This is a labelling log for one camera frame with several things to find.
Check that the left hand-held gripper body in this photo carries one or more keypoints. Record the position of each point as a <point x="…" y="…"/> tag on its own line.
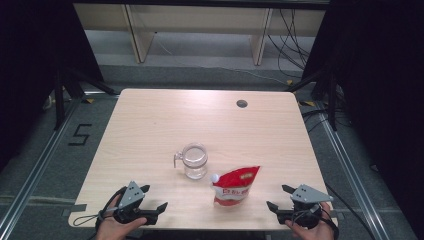
<point x="131" y="196"/>

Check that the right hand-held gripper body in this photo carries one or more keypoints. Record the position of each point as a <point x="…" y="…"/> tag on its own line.
<point x="308" y="195"/>

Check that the red and white spout pouch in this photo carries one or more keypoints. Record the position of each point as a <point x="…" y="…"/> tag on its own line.
<point x="235" y="186"/>

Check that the clear glass mug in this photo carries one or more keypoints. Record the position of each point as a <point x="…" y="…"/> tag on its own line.
<point x="195" y="161"/>

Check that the person's left hand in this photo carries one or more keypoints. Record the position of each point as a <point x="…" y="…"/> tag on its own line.
<point x="111" y="230"/>

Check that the person's right hand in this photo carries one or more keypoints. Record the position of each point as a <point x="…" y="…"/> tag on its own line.
<point x="318" y="233"/>

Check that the grey tape strip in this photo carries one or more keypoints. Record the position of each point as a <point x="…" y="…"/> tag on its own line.
<point x="75" y="209"/>

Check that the black metal stand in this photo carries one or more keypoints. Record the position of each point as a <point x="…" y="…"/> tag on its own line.
<point x="331" y="100"/>
<point x="60" y="100"/>

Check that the black curtain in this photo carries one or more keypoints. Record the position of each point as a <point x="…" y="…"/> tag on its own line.
<point x="30" y="66"/>
<point x="380" y="83"/>

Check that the beige wooden shelf unit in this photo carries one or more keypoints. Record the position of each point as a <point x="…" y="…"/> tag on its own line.
<point x="200" y="20"/>

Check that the aluminium floor rail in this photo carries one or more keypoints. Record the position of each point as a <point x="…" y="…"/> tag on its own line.
<point x="36" y="166"/>
<point x="353" y="176"/>

